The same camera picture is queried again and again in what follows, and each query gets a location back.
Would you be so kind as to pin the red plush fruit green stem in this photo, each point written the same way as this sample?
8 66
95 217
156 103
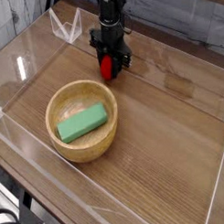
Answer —
106 67

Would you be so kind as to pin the green rectangular block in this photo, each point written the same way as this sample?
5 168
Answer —
82 123

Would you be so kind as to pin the wooden bowl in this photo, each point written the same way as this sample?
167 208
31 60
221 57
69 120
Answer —
76 97

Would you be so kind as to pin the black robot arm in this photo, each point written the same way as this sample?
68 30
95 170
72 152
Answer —
111 11

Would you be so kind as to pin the clear acrylic tray walls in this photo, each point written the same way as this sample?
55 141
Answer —
166 162

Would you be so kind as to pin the black metal table frame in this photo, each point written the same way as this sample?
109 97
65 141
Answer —
26 215

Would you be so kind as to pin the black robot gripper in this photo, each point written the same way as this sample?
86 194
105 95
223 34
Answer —
109 40

